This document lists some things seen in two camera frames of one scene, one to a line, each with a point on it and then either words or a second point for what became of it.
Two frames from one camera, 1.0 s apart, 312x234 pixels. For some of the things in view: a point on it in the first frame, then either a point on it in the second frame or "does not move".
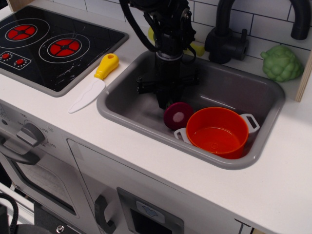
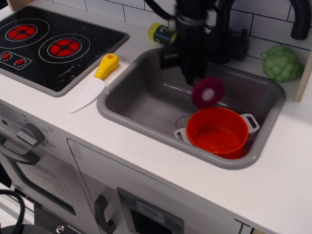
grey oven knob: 30,134 does not move
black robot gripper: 167,81 → 190,52
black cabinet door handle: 100,204 does not move
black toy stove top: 52,53 does not move
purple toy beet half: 176,115 → 207,91
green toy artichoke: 280,64 does not move
